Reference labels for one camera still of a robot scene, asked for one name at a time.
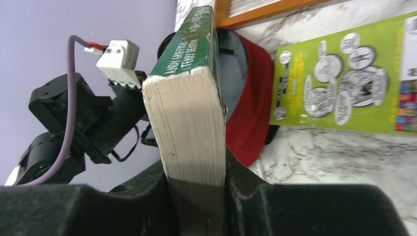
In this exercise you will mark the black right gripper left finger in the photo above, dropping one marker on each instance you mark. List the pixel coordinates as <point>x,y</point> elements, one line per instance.
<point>140,206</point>

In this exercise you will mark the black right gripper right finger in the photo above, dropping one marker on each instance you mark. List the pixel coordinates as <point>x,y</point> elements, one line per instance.
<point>255,207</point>

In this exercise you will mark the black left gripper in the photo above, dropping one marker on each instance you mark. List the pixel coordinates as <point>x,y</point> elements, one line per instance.
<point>101,121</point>

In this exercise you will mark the green treehouse book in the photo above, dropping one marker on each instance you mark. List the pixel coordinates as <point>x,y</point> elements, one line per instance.
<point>183,100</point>

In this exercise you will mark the red backpack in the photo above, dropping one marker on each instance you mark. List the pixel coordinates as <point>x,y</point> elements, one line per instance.
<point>246,75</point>

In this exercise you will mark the green yellow paperback book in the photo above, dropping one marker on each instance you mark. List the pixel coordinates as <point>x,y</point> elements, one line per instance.
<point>362,79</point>

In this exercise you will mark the wooden two-tier shelf rack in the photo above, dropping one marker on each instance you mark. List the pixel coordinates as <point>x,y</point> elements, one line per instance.
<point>223,8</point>

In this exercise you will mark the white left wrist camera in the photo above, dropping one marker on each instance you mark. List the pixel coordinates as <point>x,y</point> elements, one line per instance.
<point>117,61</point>

